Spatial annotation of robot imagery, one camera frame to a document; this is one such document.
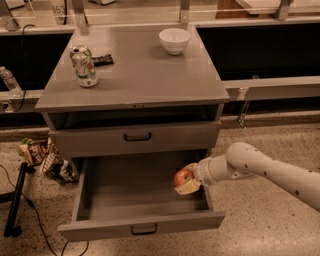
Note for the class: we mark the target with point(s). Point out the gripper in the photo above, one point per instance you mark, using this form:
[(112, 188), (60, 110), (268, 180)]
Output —
[(202, 172)]

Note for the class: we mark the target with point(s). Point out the red apple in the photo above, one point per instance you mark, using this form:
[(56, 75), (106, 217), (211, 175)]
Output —
[(181, 176)]

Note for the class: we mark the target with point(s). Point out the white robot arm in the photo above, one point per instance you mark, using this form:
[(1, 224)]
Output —
[(243, 160)]

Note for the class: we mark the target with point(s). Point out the closed grey top drawer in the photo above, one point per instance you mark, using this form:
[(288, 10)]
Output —
[(121, 140)]

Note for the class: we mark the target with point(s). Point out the open grey middle drawer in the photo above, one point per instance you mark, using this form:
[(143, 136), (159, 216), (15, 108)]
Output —
[(133, 195)]

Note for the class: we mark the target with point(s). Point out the grey drawer cabinet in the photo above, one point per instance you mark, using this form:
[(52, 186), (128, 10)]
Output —
[(131, 52)]

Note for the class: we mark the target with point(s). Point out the dark patterned snack bag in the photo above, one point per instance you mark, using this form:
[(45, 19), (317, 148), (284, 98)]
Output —
[(57, 168)]

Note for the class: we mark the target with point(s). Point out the white ceramic bowl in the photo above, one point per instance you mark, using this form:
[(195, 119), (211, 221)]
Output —
[(174, 40)]

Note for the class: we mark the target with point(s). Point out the dark snack bar wrapper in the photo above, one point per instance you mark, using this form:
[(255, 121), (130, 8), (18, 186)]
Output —
[(103, 60)]

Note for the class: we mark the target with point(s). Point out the brown chip bag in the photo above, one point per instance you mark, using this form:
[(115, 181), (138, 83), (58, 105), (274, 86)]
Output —
[(34, 152)]

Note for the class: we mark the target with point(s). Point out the green white soda can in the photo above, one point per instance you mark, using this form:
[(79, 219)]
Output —
[(83, 65)]

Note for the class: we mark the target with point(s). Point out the black metal stand leg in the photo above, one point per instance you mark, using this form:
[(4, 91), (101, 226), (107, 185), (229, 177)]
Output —
[(14, 198)]

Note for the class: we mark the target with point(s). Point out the clear plastic water bottle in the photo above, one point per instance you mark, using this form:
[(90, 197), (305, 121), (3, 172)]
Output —
[(11, 82)]

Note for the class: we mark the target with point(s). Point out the grey metal rail frame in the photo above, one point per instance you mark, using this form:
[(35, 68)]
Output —
[(266, 87)]

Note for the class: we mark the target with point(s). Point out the metal bracket under rail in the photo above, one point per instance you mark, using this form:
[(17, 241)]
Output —
[(244, 109)]

